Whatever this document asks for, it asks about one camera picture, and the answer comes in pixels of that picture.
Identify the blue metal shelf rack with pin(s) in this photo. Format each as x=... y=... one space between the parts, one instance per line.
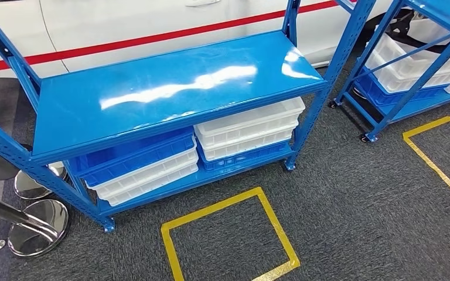
x=415 y=104
x=170 y=93

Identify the blue plastic bin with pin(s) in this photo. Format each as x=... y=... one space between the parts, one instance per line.
x=376 y=95
x=244 y=161
x=139 y=157

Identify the yellow floor tape square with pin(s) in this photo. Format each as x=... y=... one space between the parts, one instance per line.
x=168 y=240
x=423 y=155

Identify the white car with red stripe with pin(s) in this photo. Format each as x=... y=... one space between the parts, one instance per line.
x=132 y=19

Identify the chrome stanchion post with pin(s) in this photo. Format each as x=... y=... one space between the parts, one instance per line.
x=31 y=188
x=38 y=229

